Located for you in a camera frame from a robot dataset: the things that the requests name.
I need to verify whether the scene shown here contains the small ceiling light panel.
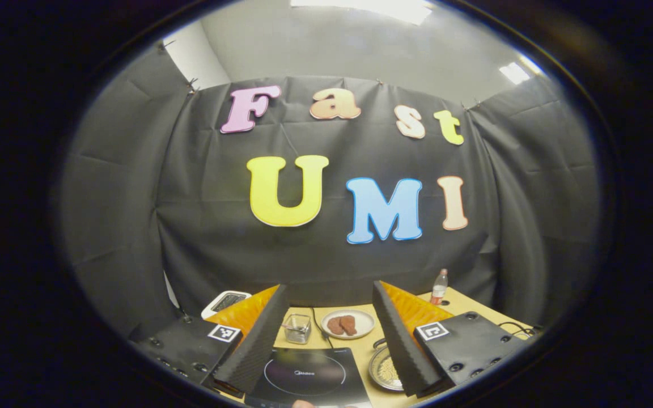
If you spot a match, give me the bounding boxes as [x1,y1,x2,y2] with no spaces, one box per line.
[499,61,531,86]

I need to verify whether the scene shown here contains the thin black cable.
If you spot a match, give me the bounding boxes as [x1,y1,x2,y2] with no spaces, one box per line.
[499,321,537,338]

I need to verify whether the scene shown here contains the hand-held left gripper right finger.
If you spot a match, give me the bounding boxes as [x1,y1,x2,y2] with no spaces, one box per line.
[372,280,528,397]

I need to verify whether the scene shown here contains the white oval plate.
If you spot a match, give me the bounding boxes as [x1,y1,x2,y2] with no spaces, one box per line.
[321,309,375,339]

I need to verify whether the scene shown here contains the black power cable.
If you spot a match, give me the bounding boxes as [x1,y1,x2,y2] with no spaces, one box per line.
[311,307,334,349]

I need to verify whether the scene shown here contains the black induction cooktop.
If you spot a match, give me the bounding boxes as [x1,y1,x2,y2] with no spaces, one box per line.
[245,347,372,408]

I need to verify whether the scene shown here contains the metal wire basket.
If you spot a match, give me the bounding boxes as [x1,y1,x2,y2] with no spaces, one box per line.
[282,313,312,345]

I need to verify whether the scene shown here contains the heap of soybeans in pot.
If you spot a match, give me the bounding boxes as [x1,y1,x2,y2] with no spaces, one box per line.
[380,360,404,387]

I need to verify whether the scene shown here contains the steel pot with black handles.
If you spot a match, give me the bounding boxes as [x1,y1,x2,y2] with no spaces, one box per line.
[368,338,412,393]

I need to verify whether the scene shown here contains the large ceiling light panel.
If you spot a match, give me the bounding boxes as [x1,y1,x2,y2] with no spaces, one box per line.
[290,0,435,26]

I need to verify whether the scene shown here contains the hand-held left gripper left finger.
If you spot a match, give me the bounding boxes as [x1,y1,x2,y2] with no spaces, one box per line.
[134,283,289,397]

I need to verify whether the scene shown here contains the plastic water bottle red label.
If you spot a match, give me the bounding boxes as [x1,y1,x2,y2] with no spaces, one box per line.
[430,269,449,305]

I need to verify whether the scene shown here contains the white toaster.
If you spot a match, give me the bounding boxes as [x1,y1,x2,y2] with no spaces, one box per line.
[201,290,252,320]

